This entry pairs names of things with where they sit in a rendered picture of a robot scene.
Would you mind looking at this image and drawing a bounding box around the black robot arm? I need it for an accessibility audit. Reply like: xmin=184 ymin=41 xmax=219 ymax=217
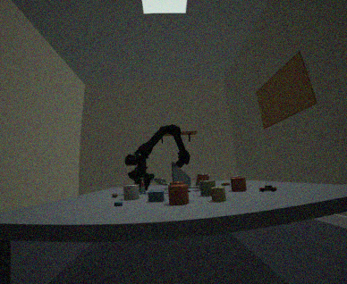
xmin=125 ymin=124 xmax=190 ymax=178

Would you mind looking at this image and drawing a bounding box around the blue block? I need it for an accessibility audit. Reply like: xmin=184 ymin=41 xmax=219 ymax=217
xmin=148 ymin=190 xmax=164 ymax=203

